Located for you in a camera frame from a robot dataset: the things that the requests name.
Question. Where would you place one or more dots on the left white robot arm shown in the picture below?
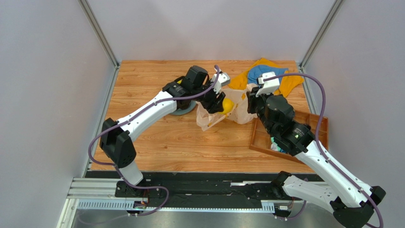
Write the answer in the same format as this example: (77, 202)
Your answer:
(118, 136)

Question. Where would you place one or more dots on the yellow lemon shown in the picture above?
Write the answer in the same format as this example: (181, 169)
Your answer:
(227, 105)

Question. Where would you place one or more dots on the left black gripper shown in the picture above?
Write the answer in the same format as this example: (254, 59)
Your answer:
(214, 105)

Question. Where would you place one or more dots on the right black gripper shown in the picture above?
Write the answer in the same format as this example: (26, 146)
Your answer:
(253, 103)

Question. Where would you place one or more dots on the brown wooden divided tray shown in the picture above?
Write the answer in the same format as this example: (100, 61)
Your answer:
(261, 140)

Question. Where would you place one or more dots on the teal white rolled socks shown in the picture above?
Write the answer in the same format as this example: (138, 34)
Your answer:
(275, 147)

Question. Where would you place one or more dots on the blue bucket hat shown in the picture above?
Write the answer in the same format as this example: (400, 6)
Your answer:
(258, 70)

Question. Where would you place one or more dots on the translucent plastic bag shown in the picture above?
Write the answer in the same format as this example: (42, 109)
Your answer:
(237, 100)

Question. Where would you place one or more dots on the yellow cloth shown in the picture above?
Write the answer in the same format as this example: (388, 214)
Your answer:
(287, 83)

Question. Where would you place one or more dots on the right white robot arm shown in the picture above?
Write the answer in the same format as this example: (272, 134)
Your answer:
(351, 201)

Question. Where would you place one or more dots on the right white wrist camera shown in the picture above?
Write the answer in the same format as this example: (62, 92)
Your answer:
(268, 83)

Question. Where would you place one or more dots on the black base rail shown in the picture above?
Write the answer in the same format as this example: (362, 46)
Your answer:
(201, 192)

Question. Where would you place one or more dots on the grey-blue fruit plate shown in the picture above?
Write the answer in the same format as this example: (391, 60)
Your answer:
(186, 110)

